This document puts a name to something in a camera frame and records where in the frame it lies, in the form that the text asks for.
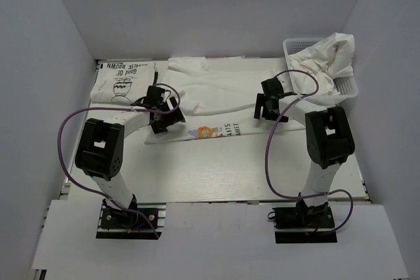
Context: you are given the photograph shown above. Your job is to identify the white cartoon print t-shirt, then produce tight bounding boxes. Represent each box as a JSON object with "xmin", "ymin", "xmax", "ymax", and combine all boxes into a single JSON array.
[{"xmin": 144, "ymin": 57, "xmax": 292, "ymax": 145}]

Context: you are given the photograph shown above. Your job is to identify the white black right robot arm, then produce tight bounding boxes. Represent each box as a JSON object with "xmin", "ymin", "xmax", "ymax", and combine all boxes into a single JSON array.
[{"xmin": 254, "ymin": 77, "xmax": 355, "ymax": 227}]

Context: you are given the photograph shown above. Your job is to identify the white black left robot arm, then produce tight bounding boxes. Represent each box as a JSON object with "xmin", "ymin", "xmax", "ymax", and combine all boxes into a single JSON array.
[{"xmin": 75, "ymin": 83, "xmax": 186, "ymax": 227}]

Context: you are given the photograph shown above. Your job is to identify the folded white Charlie Brown t-shirt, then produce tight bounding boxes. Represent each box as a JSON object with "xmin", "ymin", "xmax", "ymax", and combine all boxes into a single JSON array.
[{"xmin": 90, "ymin": 61, "xmax": 158, "ymax": 105}]

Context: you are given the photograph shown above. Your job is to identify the crumpled white t-shirt in basket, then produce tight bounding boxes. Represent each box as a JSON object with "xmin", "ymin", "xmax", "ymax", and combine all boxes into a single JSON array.
[{"xmin": 287, "ymin": 31, "xmax": 357, "ymax": 107}]

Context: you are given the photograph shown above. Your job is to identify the white perforated plastic basket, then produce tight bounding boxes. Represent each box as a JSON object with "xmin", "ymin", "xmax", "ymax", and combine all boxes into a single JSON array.
[{"xmin": 282, "ymin": 35, "xmax": 359, "ymax": 100}]

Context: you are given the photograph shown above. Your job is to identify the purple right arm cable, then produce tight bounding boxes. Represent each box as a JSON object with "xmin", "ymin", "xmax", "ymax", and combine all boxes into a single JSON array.
[{"xmin": 264, "ymin": 69, "xmax": 355, "ymax": 237}]

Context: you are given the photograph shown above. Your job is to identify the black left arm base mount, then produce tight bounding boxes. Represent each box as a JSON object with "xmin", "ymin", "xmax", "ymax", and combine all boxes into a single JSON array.
[{"xmin": 96, "ymin": 199, "xmax": 166, "ymax": 240}]

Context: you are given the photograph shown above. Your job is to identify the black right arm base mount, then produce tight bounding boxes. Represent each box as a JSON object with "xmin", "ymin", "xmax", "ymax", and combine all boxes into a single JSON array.
[{"xmin": 267, "ymin": 207, "xmax": 337, "ymax": 244}]

